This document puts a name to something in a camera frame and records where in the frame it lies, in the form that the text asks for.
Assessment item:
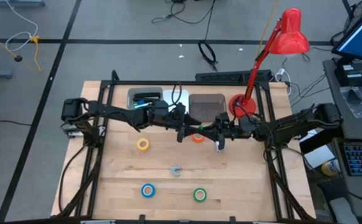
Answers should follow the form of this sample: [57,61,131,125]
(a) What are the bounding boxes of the yellow and white bottle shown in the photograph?
[321,159,342,177]

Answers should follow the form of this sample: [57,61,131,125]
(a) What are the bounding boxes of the green tape roll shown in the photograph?
[193,187,208,203]

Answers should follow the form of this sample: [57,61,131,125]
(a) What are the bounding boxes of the light grey plastic bin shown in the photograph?
[126,86,164,111]

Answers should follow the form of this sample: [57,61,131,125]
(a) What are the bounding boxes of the black stapler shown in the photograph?
[133,92,160,100]

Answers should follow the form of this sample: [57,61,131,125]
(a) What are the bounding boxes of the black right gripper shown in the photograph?
[200,111,243,142]

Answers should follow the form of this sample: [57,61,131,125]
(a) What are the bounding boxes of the yellow tape roll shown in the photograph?
[136,138,151,152]

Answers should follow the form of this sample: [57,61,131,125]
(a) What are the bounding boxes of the black mini computer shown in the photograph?
[334,63,362,87]

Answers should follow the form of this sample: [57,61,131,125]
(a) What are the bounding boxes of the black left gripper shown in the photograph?
[148,99,202,143]

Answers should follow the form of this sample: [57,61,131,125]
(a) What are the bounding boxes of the red desk lamp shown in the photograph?
[228,7,311,119]

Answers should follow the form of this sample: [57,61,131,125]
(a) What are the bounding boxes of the yellow floor cable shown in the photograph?
[0,26,42,72]

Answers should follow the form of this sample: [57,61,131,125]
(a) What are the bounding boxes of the white floor cable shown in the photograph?
[5,0,39,53]

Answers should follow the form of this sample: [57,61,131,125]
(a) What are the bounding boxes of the white paper box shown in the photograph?
[304,144,336,169]

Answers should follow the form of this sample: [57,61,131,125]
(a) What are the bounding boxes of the dark translucent plastic bin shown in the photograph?
[188,93,227,123]

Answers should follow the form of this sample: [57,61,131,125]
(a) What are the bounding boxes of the grey side desk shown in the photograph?
[322,57,362,218]

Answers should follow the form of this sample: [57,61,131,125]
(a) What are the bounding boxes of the clear plastic bag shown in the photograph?
[339,86,362,119]

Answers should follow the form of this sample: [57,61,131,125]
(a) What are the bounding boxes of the white plastic bin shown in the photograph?
[162,89,190,114]

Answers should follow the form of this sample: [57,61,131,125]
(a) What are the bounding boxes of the black aluminium table frame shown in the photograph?
[56,70,316,220]

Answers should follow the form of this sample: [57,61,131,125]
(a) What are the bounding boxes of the blue tape roll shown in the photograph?
[141,183,156,198]

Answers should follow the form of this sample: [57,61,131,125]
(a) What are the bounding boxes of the grey cart base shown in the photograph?
[0,0,46,7]

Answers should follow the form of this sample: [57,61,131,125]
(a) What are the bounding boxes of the black left wrist camera cable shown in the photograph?
[170,81,183,108]

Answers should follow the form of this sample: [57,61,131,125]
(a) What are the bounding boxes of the white power plug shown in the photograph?
[274,67,291,82]

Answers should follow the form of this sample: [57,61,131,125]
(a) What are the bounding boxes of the black power strip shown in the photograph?
[195,70,272,83]

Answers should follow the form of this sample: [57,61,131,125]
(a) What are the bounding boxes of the black floor cable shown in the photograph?
[151,0,216,43]

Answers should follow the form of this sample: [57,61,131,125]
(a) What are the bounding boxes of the yellow hanging cable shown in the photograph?
[258,0,280,58]

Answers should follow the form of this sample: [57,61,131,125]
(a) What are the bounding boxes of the coiled black cable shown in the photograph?
[198,40,218,72]

